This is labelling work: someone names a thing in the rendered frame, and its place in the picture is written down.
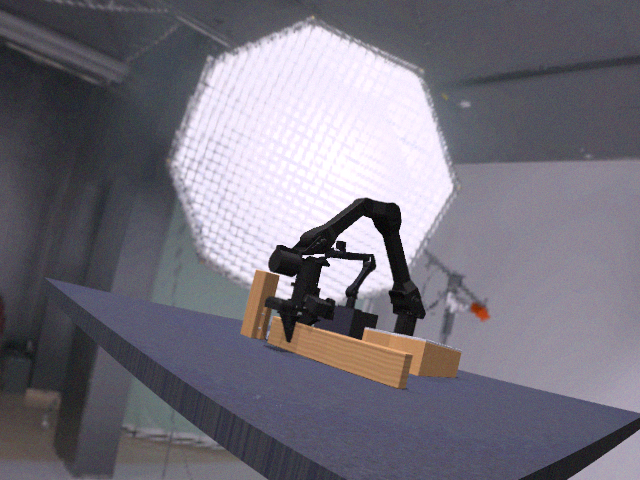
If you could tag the wooden post with slot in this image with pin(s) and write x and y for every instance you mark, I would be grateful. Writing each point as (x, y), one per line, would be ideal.
(257, 316)

